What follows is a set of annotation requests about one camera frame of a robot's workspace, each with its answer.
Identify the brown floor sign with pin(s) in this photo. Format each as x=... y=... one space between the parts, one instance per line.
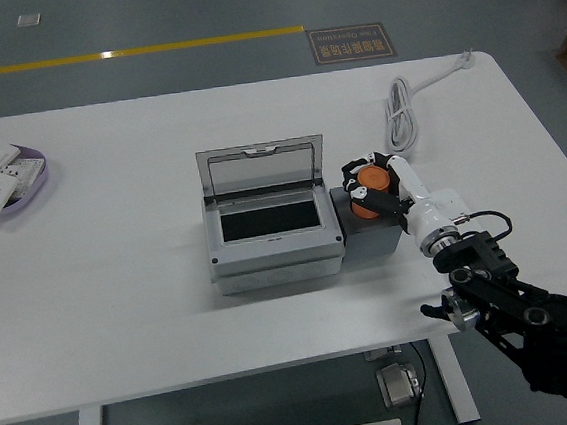
x=350 y=42

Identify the purple oval tray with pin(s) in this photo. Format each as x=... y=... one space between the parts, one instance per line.
x=34 y=183

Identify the grey plastic enclosure box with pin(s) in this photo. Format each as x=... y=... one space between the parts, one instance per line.
x=268 y=261

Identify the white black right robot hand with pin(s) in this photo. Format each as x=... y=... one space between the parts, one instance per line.
x=424 y=209

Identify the transparent grey-framed box lid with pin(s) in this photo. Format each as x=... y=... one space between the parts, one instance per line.
x=261 y=167

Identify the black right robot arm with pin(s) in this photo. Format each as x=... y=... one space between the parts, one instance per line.
x=500 y=272

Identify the silver metal floor box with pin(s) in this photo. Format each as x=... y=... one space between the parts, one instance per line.
x=399 y=384

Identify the metal table bracket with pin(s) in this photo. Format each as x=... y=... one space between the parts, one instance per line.
x=382 y=352

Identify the metal floor outlet cover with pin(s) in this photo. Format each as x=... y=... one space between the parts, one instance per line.
x=28 y=19

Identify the grey cube with round hole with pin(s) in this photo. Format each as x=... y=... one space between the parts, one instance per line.
x=367 y=242

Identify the white multi-hole socket plate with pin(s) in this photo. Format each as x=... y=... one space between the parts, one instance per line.
x=23 y=172

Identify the orange cylinder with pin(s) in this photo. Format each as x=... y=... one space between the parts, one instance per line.
x=374 y=178

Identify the yellow floor tape line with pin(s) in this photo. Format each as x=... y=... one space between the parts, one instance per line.
x=147 y=50

